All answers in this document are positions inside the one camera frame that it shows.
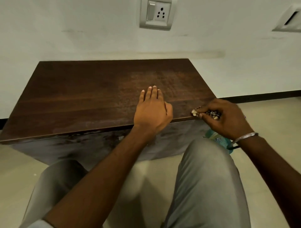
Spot white wall switch socket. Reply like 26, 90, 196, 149
139, 0, 178, 31

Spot grey trousers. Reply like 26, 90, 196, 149
19, 137, 252, 228

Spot handful of mixed seeds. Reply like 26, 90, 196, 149
191, 106, 222, 121

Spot person's left hand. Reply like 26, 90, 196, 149
133, 86, 174, 138

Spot person's right hand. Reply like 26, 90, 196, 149
191, 98, 255, 141

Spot person's left forearm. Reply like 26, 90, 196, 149
43, 126, 157, 228

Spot white shirt sleeve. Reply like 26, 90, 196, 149
26, 219, 55, 228

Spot silver metal bracelet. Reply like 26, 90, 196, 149
232, 132, 259, 147

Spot dark wooden cabinet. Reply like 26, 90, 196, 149
0, 58, 217, 171

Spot person's right forearm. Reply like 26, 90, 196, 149
232, 133, 301, 228

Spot white wall plate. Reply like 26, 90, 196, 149
272, 4, 301, 33

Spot teal plastic basket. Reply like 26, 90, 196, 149
203, 129, 235, 154

